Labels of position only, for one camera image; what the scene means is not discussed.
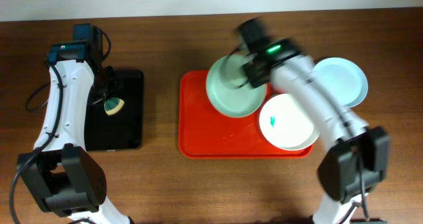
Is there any green yellow sponge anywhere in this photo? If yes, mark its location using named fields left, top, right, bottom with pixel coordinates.
left=104, top=97, right=124, bottom=116

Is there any mint green plate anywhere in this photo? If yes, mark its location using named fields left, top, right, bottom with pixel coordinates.
left=206, top=54, right=267, bottom=118

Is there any white plate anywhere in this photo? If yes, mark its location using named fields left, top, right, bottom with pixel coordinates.
left=258, top=94, right=320, bottom=151

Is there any light blue plate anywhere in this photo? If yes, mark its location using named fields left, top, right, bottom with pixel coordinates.
left=313, top=57, right=368, bottom=108

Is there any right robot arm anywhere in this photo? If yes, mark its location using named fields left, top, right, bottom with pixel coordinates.
left=235, top=19, right=391, bottom=223

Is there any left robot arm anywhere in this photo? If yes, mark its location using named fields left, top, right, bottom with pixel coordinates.
left=9, top=23, right=132, bottom=223

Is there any black plastic tray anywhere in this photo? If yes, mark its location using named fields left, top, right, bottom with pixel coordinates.
left=85, top=70, right=144, bottom=151

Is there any red plastic tray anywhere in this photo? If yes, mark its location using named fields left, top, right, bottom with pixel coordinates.
left=178, top=70, right=313, bottom=159

